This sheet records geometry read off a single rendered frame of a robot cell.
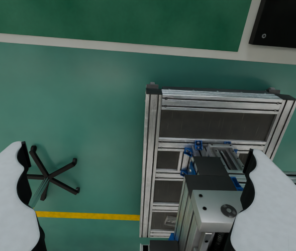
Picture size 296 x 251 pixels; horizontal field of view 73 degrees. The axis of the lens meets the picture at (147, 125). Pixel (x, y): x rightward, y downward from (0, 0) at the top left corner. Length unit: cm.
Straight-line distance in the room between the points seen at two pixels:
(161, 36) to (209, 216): 41
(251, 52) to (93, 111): 108
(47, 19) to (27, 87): 100
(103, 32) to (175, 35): 17
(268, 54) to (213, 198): 37
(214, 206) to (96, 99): 107
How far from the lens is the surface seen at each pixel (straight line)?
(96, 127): 148
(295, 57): 64
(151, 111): 114
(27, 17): 57
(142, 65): 129
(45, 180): 176
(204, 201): 51
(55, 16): 54
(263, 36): 56
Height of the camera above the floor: 126
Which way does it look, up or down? 61 degrees down
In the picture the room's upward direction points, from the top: 178 degrees clockwise
